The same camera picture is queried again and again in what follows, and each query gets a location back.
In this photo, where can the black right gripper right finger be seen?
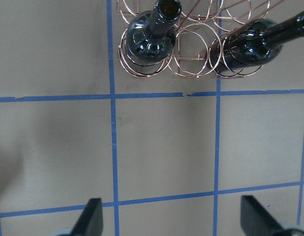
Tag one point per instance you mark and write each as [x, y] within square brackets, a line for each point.
[255, 219]

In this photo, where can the copper wire wine basket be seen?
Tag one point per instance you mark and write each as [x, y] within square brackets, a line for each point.
[202, 23]

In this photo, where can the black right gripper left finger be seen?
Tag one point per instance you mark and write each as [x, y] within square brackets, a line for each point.
[90, 222]

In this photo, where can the dark wine bottle in basket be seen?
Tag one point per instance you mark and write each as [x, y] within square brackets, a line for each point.
[151, 35]

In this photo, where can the brown paper table mat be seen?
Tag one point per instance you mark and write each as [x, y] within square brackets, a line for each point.
[168, 156]

